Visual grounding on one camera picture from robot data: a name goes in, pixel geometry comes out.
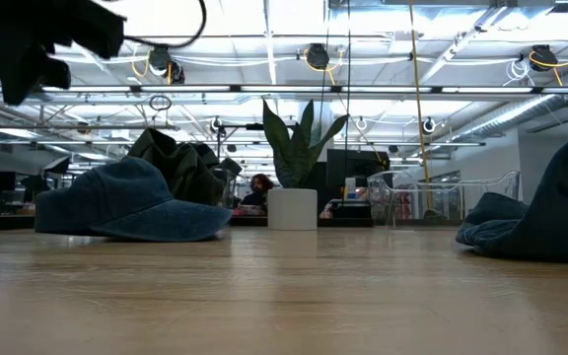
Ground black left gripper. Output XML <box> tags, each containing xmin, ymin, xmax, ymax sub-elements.
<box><xmin>0</xmin><ymin>0</ymin><xmax>128</xmax><ymax>107</ymax></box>

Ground black ceiling cable reel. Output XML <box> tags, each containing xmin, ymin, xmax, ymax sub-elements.
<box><xmin>529</xmin><ymin>43</ymin><xmax>555</xmax><ymax>74</ymax></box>
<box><xmin>305</xmin><ymin>42</ymin><xmax>333</xmax><ymax>71</ymax></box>
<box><xmin>146</xmin><ymin>45</ymin><xmax>186</xmax><ymax>85</ymax></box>

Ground snake plant in white pot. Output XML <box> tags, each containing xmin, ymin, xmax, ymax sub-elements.
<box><xmin>262</xmin><ymin>98</ymin><xmax>350</xmax><ymax>232</ymax></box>

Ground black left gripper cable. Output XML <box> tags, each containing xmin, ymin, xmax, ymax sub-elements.
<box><xmin>123</xmin><ymin>0</ymin><xmax>208</xmax><ymax>50</ymax></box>

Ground blue denim baseball cap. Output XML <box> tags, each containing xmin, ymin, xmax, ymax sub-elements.
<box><xmin>455</xmin><ymin>119</ymin><xmax>568</xmax><ymax>264</ymax></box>
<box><xmin>34</xmin><ymin>156</ymin><xmax>234</xmax><ymax>244</ymax></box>

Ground person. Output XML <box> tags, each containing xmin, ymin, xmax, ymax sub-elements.
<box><xmin>239</xmin><ymin>173</ymin><xmax>275</xmax><ymax>208</ymax></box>

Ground clear plastic bin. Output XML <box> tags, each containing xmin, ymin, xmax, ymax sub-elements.
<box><xmin>209</xmin><ymin>166</ymin><xmax>240</xmax><ymax>209</ymax></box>
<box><xmin>366</xmin><ymin>170</ymin><xmax>521</xmax><ymax>229</ymax></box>

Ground silver ventilation duct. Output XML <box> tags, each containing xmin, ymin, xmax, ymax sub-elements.
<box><xmin>451</xmin><ymin>93</ymin><xmax>568</xmax><ymax>144</ymax></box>

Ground yellow hanging cable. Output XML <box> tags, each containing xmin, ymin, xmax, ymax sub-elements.
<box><xmin>406</xmin><ymin>0</ymin><xmax>436</xmax><ymax>218</ymax></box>

